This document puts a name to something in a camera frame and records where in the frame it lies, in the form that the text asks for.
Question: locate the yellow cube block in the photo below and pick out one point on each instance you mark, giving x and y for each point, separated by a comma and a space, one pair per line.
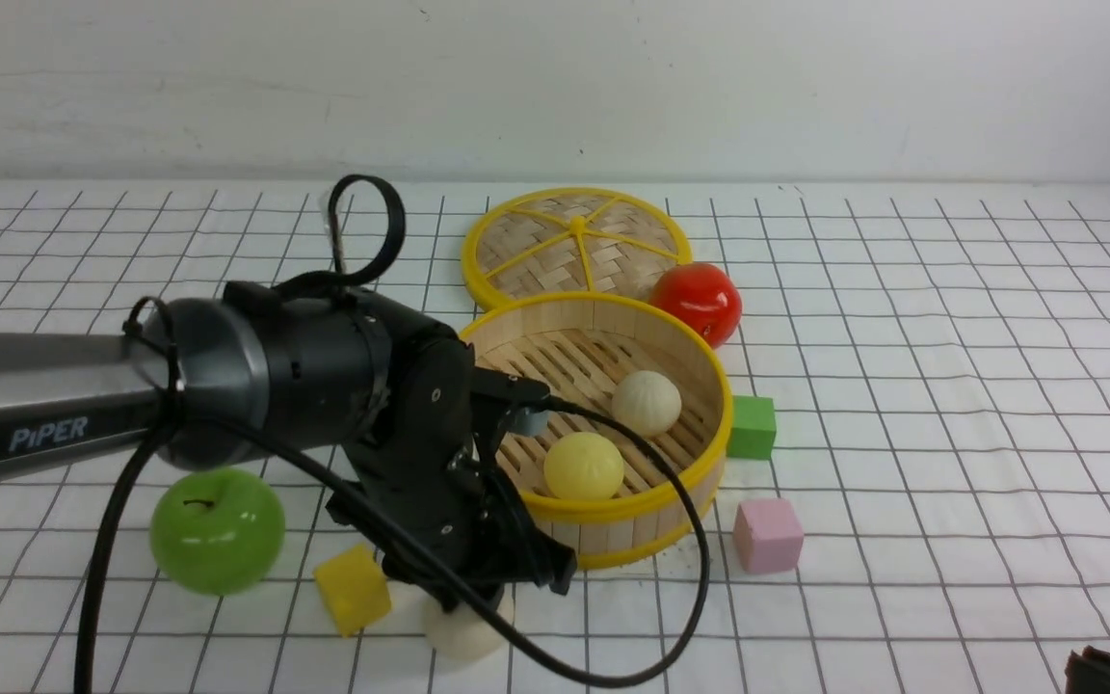
354, 590

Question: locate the green cube block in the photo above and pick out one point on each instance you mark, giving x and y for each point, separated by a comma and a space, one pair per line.
754, 429

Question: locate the bamboo steamer basket yellow rim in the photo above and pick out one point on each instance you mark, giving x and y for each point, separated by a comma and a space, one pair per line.
581, 345

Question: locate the pink cube block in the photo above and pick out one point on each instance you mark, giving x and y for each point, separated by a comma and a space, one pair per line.
768, 536

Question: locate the white steamed bun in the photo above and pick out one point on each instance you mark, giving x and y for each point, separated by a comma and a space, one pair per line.
459, 634
646, 402

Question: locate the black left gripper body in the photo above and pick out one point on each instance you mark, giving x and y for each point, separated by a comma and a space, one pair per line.
428, 464

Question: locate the bamboo steamer lid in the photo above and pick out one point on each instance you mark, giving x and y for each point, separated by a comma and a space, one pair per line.
569, 240

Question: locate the red tomato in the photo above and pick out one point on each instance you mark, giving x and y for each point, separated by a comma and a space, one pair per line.
703, 297

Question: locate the yellow steamed bun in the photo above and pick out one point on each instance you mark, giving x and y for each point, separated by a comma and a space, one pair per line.
583, 466

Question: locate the green apple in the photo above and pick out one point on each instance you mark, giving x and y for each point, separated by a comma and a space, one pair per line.
217, 532

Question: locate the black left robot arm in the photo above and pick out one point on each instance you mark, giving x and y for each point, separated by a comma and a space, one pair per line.
226, 381

